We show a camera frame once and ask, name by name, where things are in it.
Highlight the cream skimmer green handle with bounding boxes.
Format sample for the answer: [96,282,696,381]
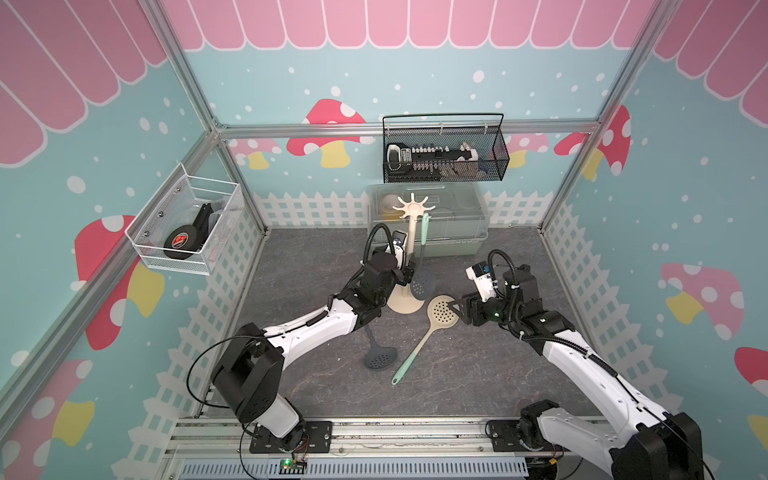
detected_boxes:
[391,295,459,386]

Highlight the cream utensil rack stand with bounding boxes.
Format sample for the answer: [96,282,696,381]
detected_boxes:
[387,193,434,314]

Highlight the grey skimmer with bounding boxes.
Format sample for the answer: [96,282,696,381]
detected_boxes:
[363,325,398,371]
[410,213,436,301]

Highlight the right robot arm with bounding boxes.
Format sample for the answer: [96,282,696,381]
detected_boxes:
[450,249,714,479]

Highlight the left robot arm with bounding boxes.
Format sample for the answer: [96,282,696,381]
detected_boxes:
[208,223,415,452]

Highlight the green clear-lid storage box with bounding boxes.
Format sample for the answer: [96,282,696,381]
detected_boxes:
[367,183,489,257]

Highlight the black tape roll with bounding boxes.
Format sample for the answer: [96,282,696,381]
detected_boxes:
[163,203,213,260]

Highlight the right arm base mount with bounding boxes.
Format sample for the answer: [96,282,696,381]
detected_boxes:
[484,400,565,458]

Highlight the black wire wall basket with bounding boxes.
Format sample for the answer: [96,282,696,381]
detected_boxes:
[381,113,510,183]

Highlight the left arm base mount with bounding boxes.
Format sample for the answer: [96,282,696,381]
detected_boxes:
[249,420,333,454]

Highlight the clear wall bin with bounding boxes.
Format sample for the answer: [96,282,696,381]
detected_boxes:
[125,164,244,276]

